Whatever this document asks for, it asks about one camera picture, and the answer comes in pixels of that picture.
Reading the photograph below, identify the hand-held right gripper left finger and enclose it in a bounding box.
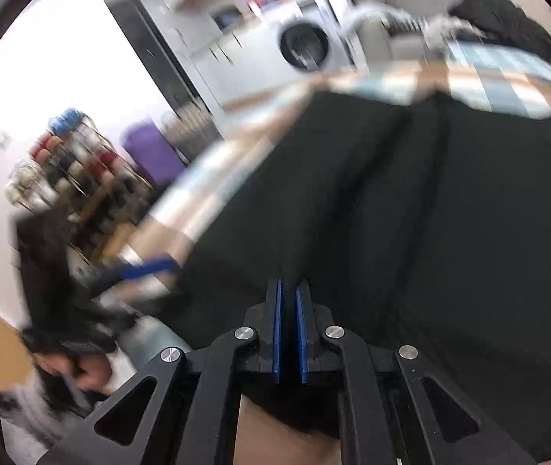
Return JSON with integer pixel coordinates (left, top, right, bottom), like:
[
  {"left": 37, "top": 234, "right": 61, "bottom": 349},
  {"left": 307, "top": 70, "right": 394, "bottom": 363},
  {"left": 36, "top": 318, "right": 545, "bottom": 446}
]
[{"left": 38, "top": 278, "right": 284, "bottom": 465}]

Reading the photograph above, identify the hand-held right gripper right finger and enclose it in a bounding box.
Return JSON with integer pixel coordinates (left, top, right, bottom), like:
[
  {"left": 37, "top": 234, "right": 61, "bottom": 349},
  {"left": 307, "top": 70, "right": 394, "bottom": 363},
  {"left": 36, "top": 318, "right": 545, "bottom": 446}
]
[{"left": 296, "top": 278, "right": 540, "bottom": 465}]

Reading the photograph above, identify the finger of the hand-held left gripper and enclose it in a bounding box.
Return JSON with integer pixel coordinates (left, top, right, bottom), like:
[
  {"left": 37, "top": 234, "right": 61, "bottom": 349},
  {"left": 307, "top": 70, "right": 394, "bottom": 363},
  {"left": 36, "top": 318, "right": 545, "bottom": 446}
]
[{"left": 91, "top": 254, "right": 185, "bottom": 292}]

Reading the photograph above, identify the black knit sweater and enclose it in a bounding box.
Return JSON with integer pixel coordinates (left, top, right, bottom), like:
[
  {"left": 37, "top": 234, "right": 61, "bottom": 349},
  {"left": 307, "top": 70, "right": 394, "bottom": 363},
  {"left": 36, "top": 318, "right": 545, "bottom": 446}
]
[{"left": 179, "top": 90, "right": 551, "bottom": 461}]

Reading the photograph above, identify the person's left forearm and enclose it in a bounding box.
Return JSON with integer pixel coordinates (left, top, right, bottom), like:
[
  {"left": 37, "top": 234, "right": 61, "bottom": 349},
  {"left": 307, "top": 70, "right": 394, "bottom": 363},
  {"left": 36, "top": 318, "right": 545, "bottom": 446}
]
[{"left": 0, "top": 382, "right": 89, "bottom": 449}]

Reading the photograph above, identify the person's left hand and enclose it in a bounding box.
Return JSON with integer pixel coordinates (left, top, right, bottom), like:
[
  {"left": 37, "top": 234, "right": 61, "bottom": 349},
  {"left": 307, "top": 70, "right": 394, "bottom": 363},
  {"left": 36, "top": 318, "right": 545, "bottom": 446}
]
[{"left": 38, "top": 349, "right": 114, "bottom": 396}]

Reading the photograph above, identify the wooden shoe rack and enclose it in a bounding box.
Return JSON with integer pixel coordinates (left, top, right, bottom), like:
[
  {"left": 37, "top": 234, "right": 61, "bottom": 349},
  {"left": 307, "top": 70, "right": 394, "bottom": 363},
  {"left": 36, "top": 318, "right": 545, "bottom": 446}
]
[{"left": 7, "top": 107, "right": 155, "bottom": 262}]

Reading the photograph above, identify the purple bin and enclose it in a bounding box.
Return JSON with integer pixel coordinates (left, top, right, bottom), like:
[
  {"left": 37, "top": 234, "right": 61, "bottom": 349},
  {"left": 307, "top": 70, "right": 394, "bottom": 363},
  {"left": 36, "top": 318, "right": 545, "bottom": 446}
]
[{"left": 123, "top": 119, "right": 187, "bottom": 188}]

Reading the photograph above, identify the brown white plaid blanket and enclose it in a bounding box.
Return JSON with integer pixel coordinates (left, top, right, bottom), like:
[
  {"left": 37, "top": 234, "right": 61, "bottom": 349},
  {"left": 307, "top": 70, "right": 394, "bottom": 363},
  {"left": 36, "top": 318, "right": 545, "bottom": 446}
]
[{"left": 120, "top": 65, "right": 551, "bottom": 296}]

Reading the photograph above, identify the woven basket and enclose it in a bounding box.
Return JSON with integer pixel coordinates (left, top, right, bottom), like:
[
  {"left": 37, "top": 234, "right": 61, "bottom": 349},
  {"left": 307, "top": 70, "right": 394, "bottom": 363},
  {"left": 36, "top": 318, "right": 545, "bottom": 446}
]
[{"left": 164, "top": 105, "right": 219, "bottom": 162}]

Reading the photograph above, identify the dark door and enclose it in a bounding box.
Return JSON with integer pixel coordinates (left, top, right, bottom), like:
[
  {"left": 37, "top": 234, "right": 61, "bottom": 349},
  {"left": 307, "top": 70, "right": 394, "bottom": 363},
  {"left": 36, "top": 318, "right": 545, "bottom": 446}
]
[{"left": 108, "top": 0, "right": 218, "bottom": 127}]

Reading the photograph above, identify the dark cooking pot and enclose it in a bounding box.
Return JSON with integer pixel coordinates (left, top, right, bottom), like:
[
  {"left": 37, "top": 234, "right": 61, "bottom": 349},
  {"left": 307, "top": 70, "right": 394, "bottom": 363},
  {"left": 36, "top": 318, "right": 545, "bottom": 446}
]
[{"left": 211, "top": 6, "right": 243, "bottom": 28}]

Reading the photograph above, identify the white washing machine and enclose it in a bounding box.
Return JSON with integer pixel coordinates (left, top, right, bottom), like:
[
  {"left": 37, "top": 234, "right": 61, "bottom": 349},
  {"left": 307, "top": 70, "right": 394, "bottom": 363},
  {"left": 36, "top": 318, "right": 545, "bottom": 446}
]
[{"left": 256, "top": 0, "right": 359, "bottom": 76}]

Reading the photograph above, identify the grey sofa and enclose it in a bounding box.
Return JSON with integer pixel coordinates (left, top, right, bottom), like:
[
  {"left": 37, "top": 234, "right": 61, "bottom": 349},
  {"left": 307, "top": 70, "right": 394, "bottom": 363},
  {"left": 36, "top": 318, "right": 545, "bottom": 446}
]
[{"left": 353, "top": 19, "right": 450, "bottom": 67}]

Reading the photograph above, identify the white cloth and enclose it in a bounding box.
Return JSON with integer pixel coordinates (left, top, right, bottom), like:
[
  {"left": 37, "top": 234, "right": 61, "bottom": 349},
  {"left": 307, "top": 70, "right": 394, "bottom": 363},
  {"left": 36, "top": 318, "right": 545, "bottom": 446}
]
[{"left": 338, "top": 2, "right": 403, "bottom": 36}]

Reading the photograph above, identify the teal plaid blanket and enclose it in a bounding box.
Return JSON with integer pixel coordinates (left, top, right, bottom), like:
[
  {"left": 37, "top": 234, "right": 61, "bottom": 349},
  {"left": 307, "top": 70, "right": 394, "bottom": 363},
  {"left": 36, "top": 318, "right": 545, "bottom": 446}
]
[{"left": 445, "top": 39, "right": 551, "bottom": 103}]

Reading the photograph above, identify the black quilted jacket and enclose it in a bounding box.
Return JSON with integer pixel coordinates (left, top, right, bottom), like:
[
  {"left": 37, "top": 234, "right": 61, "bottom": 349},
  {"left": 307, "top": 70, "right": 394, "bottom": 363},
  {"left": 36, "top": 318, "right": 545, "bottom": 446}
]
[{"left": 450, "top": 0, "right": 551, "bottom": 61}]

